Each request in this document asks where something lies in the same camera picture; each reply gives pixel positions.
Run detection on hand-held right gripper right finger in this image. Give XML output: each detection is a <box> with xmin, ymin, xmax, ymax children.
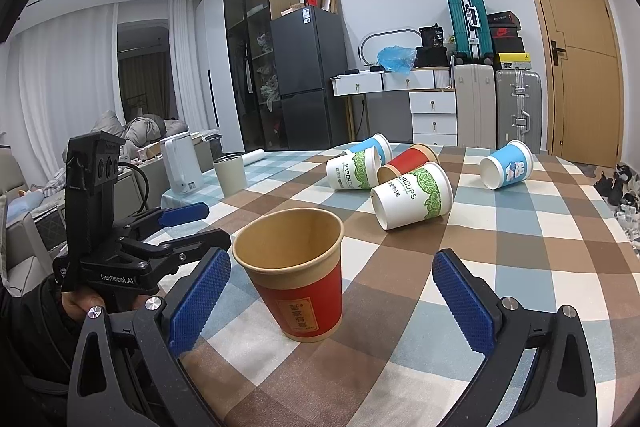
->
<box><xmin>431</xmin><ymin>248</ymin><xmax>598</xmax><ymax>427</ymax></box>

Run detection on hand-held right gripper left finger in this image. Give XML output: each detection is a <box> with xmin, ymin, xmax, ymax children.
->
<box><xmin>66</xmin><ymin>247</ymin><xmax>233</xmax><ymax>427</ymax></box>

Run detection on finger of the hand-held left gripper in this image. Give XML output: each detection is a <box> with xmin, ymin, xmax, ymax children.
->
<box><xmin>119</xmin><ymin>228</ymin><xmax>233</xmax><ymax>279</ymax></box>
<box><xmin>113</xmin><ymin>201</ymin><xmax>210</xmax><ymax>242</ymax></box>

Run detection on red paper cup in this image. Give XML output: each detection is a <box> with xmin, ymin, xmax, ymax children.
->
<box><xmin>376</xmin><ymin>144</ymin><xmax>441</xmax><ymax>186</ymax></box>
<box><xmin>232</xmin><ymin>208</ymin><xmax>346</xmax><ymax>344</ymax></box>

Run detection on person's left forearm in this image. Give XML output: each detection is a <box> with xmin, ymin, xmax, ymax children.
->
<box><xmin>0</xmin><ymin>276</ymin><xmax>86</xmax><ymax>390</ymax></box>

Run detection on white green leaf paper cup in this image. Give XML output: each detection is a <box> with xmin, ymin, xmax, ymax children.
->
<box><xmin>326</xmin><ymin>146</ymin><xmax>386</xmax><ymax>192</ymax></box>
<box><xmin>370</xmin><ymin>161</ymin><xmax>454</xmax><ymax>232</ymax></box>

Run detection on blue paper cup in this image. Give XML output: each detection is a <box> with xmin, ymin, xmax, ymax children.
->
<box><xmin>341</xmin><ymin>133</ymin><xmax>395</xmax><ymax>168</ymax></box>
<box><xmin>479</xmin><ymin>140</ymin><xmax>535</xmax><ymax>191</ymax></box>

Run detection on person's left hand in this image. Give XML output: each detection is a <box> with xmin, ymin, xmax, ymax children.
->
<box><xmin>60</xmin><ymin>289</ymin><xmax>109</xmax><ymax>324</ymax></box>

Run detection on white electric kettle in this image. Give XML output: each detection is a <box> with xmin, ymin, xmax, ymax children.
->
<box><xmin>159</xmin><ymin>131</ymin><xmax>205</xmax><ymax>196</ymax></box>

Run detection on grey-green tumbler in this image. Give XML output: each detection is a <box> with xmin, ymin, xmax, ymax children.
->
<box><xmin>212</xmin><ymin>153</ymin><xmax>249</xmax><ymax>198</ymax></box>

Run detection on checkered tablecloth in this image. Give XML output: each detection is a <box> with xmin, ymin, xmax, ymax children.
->
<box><xmin>160</xmin><ymin>142</ymin><xmax>640</xmax><ymax>427</ymax></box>

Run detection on beige chair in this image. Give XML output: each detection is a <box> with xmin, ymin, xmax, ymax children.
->
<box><xmin>0</xmin><ymin>179</ymin><xmax>68</xmax><ymax>300</ymax></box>

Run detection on pile of grey clothes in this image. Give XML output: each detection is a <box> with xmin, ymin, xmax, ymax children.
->
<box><xmin>84</xmin><ymin>110</ymin><xmax>189</xmax><ymax>158</ymax></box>

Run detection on white curtain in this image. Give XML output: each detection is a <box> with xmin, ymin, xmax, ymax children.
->
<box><xmin>167</xmin><ymin>0</ymin><xmax>202</xmax><ymax>128</ymax></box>
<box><xmin>0</xmin><ymin>1</ymin><xmax>122</xmax><ymax>148</ymax></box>

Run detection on white wardrobe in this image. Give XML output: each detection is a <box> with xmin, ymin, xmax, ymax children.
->
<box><xmin>194</xmin><ymin>0</ymin><xmax>246</xmax><ymax>144</ymax></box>

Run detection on dark glass cabinet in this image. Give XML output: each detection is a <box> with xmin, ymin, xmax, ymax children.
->
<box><xmin>222</xmin><ymin>0</ymin><xmax>301</xmax><ymax>152</ymax></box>

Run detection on dark grey refrigerator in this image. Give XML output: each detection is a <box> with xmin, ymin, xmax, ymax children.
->
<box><xmin>270</xmin><ymin>5</ymin><xmax>350</xmax><ymax>152</ymax></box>

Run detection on pile of shoes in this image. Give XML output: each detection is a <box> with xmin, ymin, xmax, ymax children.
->
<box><xmin>592</xmin><ymin>161</ymin><xmax>640</xmax><ymax>250</ymax></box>

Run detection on white drawer unit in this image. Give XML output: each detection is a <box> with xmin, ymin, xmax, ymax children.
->
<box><xmin>408</xmin><ymin>89</ymin><xmax>459</xmax><ymax>147</ymax></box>

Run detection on white suitcase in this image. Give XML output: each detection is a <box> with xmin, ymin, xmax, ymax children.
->
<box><xmin>452</xmin><ymin>63</ymin><xmax>497</xmax><ymax>148</ymax></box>

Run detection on silver suitcase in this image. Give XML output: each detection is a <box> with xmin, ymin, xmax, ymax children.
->
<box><xmin>494</xmin><ymin>69</ymin><xmax>544</xmax><ymax>154</ymax></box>

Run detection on white cylinder filter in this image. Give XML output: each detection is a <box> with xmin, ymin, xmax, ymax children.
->
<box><xmin>432</xmin><ymin>66</ymin><xmax>455</xmax><ymax>90</ymax></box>

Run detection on white desk with drawers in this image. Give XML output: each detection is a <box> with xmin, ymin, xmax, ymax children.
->
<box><xmin>332</xmin><ymin>69</ymin><xmax>436</xmax><ymax>97</ymax></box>

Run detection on yellow black shoe box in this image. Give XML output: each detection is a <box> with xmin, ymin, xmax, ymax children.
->
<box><xmin>494</xmin><ymin>52</ymin><xmax>532</xmax><ymax>71</ymax></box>

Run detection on blue plastic bag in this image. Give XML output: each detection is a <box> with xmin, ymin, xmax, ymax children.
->
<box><xmin>376</xmin><ymin>45</ymin><xmax>417</xmax><ymax>74</ymax></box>

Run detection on black bag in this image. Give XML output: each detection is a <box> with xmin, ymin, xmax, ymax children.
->
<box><xmin>414</xmin><ymin>24</ymin><xmax>449</xmax><ymax>69</ymax></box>

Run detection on wooden door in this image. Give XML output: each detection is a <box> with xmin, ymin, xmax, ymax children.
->
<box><xmin>509</xmin><ymin>0</ymin><xmax>624</xmax><ymax>168</ymax></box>

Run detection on teal suitcase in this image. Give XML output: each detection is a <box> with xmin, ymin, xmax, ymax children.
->
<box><xmin>444</xmin><ymin>0</ymin><xmax>496</xmax><ymax>64</ymax></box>

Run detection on black red shoe box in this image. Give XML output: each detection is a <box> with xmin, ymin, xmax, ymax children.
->
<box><xmin>486</xmin><ymin>10</ymin><xmax>522</xmax><ymax>38</ymax></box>

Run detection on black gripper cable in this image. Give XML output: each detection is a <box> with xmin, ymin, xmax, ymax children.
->
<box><xmin>117</xmin><ymin>161</ymin><xmax>152</xmax><ymax>214</ymax></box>

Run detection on arched metal mirror frame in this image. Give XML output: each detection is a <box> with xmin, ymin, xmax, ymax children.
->
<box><xmin>359</xmin><ymin>28</ymin><xmax>420</xmax><ymax>68</ymax></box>

